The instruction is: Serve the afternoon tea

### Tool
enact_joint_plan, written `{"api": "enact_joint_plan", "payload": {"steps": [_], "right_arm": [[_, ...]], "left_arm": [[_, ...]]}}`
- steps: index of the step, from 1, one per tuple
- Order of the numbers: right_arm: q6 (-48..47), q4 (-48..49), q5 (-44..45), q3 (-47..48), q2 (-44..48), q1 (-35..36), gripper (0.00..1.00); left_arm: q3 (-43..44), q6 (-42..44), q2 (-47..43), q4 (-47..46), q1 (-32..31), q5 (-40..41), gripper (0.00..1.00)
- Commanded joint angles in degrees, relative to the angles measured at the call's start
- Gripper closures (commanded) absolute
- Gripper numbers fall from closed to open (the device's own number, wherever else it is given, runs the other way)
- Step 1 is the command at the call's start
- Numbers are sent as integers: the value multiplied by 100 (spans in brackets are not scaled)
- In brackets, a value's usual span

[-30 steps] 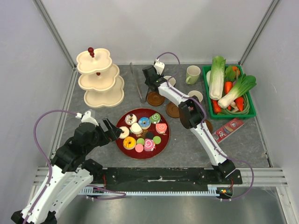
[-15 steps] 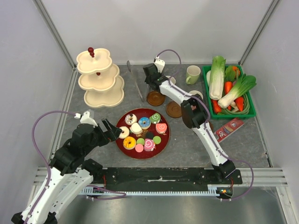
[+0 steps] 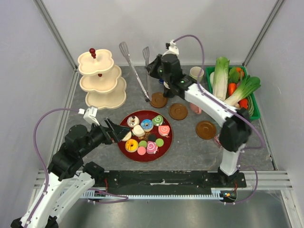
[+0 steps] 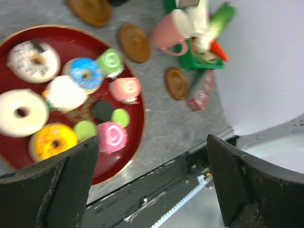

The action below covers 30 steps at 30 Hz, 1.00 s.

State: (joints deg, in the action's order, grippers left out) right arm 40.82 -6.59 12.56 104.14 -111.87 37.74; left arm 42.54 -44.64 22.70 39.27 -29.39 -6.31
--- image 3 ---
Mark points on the silver metal serving tongs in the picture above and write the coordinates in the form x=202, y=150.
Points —
x=147, y=93

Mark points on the pink mug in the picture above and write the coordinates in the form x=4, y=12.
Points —
x=195, y=108

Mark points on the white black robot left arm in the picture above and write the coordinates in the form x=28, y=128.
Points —
x=68, y=178

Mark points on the toy napa cabbage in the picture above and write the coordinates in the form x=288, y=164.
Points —
x=220, y=79

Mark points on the toy green long beans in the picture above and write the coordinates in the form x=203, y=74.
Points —
x=250, y=106

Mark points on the brown wooden coaster middle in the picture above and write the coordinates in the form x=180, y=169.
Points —
x=178, y=111

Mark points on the blue frosted donut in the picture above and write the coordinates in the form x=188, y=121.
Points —
x=147, y=125

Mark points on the black sandwich cookie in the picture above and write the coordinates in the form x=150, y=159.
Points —
x=152, y=137

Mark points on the round red lacquer tray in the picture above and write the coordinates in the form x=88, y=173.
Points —
x=146, y=114

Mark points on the green plastic crate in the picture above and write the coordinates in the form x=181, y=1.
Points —
x=255, y=116

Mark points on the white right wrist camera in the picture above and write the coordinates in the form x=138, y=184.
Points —
x=171, y=48

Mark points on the white chocolate sprinkle donut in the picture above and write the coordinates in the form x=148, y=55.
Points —
x=133, y=121

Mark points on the green swirl roll cake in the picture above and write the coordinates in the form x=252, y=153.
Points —
x=158, y=120

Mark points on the brown wooden coaster right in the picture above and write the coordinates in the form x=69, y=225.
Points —
x=206, y=130

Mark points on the green macaron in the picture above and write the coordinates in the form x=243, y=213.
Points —
x=143, y=144
x=159, y=142

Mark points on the toy leafy green vegetable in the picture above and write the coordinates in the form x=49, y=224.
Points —
x=236, y=74

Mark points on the pink macaron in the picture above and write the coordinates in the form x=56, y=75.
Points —
x=141, y=150

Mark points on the salmon pink swirl roll cake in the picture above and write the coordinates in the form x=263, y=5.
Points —
x=164, y=130

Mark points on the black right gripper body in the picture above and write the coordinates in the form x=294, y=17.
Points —
x=156, y=71

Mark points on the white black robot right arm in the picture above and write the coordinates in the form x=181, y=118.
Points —
x=234, y=123

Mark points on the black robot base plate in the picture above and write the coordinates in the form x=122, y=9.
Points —
x=136, y=179

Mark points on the plain white donut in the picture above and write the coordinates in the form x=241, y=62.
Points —
x=127, y=137

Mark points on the light green mug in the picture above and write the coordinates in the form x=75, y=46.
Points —
x=197, y=73

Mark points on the toy bok choy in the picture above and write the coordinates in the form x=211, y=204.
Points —
x=246, y=87

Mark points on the hot pink swirl roll cake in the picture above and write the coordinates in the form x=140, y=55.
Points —
x=151, y=147

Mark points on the brown wooden coaster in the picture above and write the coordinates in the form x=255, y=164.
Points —
x=158, y=100
x=178, y=111
x=206, y=130

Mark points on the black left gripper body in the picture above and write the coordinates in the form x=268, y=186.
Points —
x=107, y=137

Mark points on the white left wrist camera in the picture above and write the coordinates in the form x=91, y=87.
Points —
x=89, y=115

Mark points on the yellow frosted donut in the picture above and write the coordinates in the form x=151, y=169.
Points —
x=131, y=145

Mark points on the white cream sandwich bun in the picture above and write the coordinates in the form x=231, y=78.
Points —
x=138, y=131

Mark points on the white slotted cable duct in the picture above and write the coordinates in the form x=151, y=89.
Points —
x=214, y=195

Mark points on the brown wooden coaster left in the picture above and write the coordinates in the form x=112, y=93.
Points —
x=158, y=100

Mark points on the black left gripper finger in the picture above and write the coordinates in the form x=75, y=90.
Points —
x=119, y=136
x=118, y=128

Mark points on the cream three-tier dessert stand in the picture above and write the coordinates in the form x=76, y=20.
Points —
x=101, y=79

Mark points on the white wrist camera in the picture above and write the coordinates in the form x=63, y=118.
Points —
x=89, y=115
x=171, y=48

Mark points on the toy orange carrot upper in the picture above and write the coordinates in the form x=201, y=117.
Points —
x=231, y=88

